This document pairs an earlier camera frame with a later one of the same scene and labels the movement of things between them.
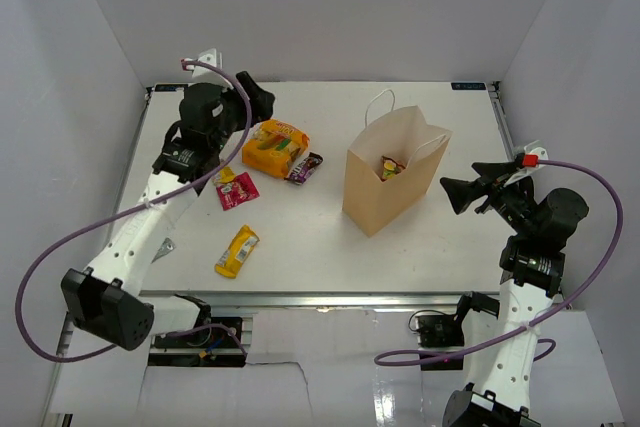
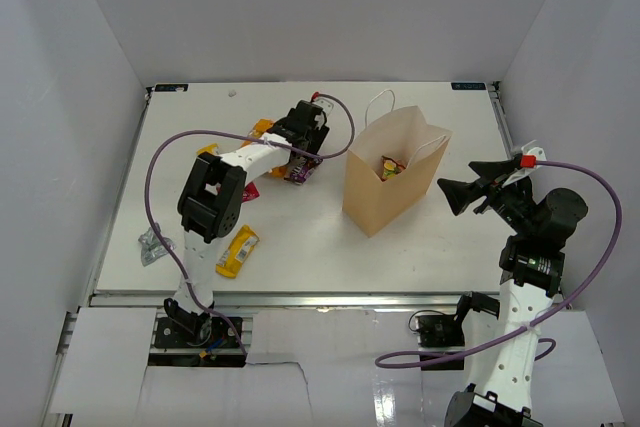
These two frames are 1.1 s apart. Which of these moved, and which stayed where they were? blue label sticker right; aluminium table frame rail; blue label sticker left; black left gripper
Moved: black left gripper
Stayed: blue label sticker left; aluminium table frame rail; blue label sticker right
